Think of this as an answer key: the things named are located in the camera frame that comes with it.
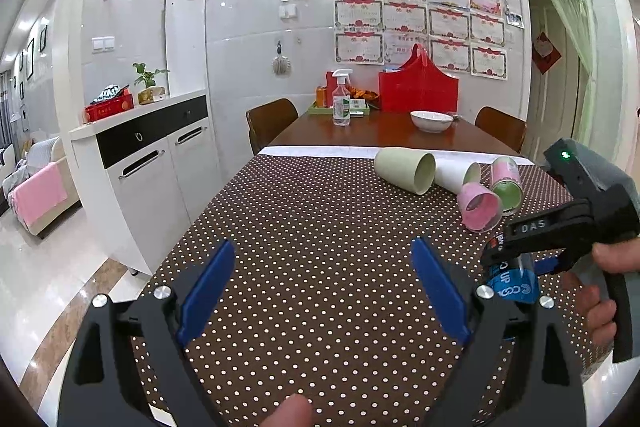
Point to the potted green plant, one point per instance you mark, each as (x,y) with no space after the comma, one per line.
(147,79)

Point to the white light switch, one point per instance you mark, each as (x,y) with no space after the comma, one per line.
(102,44)

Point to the pink blanket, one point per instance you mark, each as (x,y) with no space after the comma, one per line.
(39,197)

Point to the pink cup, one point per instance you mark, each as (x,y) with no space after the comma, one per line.
(480,207)

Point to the hanging grey brush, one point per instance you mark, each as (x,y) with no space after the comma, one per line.
(280,64)

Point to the orange snack packets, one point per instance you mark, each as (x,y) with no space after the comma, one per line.
(364,95)

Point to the white sideboard cabinet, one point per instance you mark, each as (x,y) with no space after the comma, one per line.
(150,177)

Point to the clear spray bottle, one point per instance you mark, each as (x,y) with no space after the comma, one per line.
(342,104)

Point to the red box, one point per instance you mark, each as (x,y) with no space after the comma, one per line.
(107,107)

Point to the orange can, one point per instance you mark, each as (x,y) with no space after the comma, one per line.
(321,96)

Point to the white table cloth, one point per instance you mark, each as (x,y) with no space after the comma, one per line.
(320,151)

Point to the group of wall certificates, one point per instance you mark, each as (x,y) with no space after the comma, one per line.
(400,12)

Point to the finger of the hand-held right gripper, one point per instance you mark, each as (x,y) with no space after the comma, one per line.
(542,223)
(505,257)

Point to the blue printed cup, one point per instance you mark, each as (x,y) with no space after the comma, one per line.
(515,286)

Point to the red bag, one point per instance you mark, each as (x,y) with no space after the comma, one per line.
(417,89)

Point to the brown chair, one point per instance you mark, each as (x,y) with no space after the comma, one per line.
(270,122)
(502,129)

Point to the red door ornament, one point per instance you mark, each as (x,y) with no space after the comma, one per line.
(545,52)

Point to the person's right hand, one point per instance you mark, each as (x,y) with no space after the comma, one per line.
(602,314)

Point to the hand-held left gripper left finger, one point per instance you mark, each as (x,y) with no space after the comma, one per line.
(207,294)

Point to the white wall outlet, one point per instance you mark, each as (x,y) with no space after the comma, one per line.
(288,11)

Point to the small wall photo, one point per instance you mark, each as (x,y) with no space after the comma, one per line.
(513,13)

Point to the green tray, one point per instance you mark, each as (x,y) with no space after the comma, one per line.
(320,109)

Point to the floral cup with green inside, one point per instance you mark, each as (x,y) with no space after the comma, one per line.
(506,187)

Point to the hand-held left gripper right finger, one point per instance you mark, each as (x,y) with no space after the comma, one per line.
(440,294)

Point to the white bowl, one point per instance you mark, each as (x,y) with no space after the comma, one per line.
(431,121)

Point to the pale green cup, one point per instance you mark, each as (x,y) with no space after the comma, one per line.
(405,169)

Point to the person's left hand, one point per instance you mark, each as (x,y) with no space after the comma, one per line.
(287,414)

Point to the beige sofa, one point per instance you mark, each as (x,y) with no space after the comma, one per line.
(42,157)

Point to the white cup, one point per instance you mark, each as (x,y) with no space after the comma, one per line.
(452,177)

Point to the brown polka dot tablecloth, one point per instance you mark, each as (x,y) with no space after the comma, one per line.
(320,227)

